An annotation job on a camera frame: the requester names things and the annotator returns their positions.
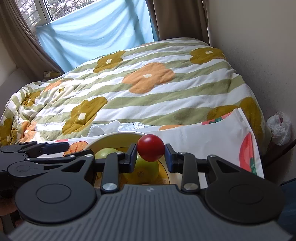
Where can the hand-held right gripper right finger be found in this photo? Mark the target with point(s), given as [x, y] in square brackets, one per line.
[168, 160]

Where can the light blue hanging cloth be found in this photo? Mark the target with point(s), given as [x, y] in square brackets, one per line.
[97, 34]

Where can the brown curtain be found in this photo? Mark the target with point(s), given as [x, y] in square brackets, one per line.
[20, 41]
[178, 18]

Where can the green apple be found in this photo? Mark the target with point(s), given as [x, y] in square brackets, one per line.
[105, 153]
[144, 169]

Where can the yellow cartoon print bowl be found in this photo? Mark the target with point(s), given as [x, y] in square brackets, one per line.
[108, 141]

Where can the fruit print white tablecloth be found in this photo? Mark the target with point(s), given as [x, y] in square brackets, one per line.
[208, 139]

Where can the white plastic bag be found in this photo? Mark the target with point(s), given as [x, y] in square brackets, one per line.
[279, 128]

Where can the floral pillow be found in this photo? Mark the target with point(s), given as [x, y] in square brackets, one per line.
[52, 74]

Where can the dark furniture edge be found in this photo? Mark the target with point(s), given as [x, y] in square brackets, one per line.
[279, 153]

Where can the red cherry tomato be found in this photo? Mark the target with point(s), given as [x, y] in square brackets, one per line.
[150, 147]

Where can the floral striped blanket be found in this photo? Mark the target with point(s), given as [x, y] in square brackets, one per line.
[150, 97]

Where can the window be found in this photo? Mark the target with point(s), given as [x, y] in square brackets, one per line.
[39, 11]

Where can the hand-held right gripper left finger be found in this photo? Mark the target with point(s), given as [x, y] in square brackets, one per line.
[133, 158]

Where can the crumpled white plastic wrap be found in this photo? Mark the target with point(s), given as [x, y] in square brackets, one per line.
[111, 127]

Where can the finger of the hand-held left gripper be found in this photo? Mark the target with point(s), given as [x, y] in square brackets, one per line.
[56, 146]
[57, 158]

